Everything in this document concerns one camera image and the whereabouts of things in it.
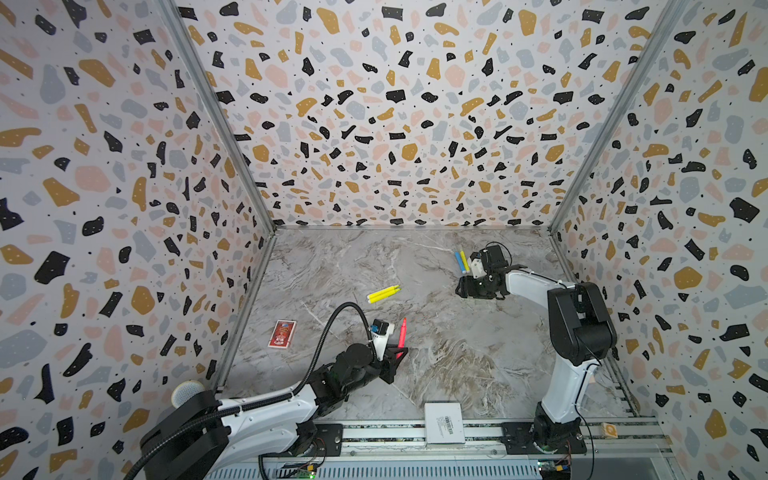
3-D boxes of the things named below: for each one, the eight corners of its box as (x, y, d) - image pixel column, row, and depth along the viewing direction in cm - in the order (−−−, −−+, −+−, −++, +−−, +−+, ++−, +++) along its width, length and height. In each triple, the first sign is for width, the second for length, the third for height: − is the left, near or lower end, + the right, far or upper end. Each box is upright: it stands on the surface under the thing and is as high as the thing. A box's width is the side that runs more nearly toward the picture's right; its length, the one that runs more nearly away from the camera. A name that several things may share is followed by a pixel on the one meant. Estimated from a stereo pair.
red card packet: (270, 348, 91) (268, 345, 89) (278, 322, 97) (276, 319, 95) (289, 348, 91) (287, 345, 90) (296, 322, 97) (294, 319, 95)
